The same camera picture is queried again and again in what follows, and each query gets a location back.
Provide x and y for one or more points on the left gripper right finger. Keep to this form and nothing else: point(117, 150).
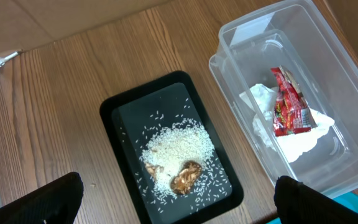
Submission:
point(297, 203)

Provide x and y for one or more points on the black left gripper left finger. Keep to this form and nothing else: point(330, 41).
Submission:
point(56, 202)

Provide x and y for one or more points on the red snack wrapper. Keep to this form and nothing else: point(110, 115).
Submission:
point(291, 114)

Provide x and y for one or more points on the brown food scrap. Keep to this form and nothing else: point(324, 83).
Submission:
point(186, 178)

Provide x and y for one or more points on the black food waste tray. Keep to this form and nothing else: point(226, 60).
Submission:
point(133, 117)

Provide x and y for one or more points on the clear plastic waste bin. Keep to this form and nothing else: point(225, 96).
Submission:
point(293, 34)

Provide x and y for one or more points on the teal serving tray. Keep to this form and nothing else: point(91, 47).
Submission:
point(348, 200)

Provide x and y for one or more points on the pile of white rice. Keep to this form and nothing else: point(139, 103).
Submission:
point(164, 148)

